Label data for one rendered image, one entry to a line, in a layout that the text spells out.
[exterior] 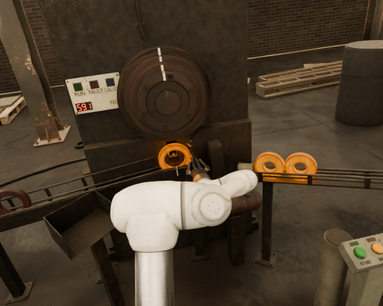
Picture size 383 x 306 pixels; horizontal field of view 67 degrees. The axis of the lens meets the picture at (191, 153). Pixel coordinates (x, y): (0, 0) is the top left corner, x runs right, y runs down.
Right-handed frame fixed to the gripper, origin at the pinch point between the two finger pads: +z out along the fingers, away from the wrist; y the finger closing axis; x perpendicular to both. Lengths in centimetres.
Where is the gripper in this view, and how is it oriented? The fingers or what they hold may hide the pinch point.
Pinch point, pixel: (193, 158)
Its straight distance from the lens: 161.3
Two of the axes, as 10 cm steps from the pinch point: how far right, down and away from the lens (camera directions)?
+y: 9.8, -1.8, 1.2
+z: -1.9, -5.2, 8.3
